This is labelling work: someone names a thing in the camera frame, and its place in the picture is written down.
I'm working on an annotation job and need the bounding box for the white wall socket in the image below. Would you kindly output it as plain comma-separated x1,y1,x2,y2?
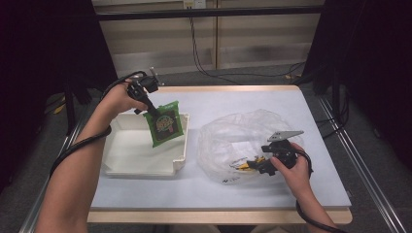
183,0,208,10

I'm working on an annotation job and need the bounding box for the black horizontal bar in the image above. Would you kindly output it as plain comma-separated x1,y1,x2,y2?
95,5,325,22

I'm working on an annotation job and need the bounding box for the black curtain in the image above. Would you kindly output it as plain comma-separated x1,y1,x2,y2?
0,0,118,192
305,0,412,169

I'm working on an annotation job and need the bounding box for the black stand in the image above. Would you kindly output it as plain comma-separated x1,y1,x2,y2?
62,83,78,135

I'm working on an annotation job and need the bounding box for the green snack packet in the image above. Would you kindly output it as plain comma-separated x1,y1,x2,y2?
143,100,185,149

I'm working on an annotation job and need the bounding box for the white plastic tray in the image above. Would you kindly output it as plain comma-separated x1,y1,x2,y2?
100,111,190,178

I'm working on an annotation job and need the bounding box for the metal floor rail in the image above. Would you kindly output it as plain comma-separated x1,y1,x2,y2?
317,96,406,233
17,106,88,233

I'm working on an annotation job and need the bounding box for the wooden table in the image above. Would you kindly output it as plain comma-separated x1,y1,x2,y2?
86,84,354,225

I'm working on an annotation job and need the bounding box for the clear plastic bag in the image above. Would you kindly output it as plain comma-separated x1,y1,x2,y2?
196,109,305,186

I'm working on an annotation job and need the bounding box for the white table mat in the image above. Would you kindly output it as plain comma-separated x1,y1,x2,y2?
91,89,353,210

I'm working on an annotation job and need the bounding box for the hand-held gripper black cable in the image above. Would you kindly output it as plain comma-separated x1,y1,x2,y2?
292,150,351,233
48,70,149,179

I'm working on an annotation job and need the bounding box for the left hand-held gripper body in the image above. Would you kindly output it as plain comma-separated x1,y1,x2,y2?
126,66,160,115

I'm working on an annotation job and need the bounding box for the person's right hand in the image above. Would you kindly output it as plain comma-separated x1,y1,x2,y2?
270,144,314,199

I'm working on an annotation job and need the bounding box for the person's left hand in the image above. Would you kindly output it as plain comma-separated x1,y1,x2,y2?
98,80,149,125

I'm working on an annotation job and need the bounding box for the left hand-held gripper black cable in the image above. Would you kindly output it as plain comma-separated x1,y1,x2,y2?
48,70,149,179

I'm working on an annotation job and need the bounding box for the yellow snack packet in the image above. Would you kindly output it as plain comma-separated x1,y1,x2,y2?
231,155,266,172

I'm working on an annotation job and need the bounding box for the right hand-held gripper black cable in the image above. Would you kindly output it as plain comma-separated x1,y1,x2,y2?
292,150,351,233

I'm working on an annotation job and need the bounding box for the black hanging cable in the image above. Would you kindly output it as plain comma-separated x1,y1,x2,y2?
189,17,307,85

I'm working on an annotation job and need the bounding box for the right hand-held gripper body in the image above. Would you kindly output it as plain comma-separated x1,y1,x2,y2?
261,129,305,169

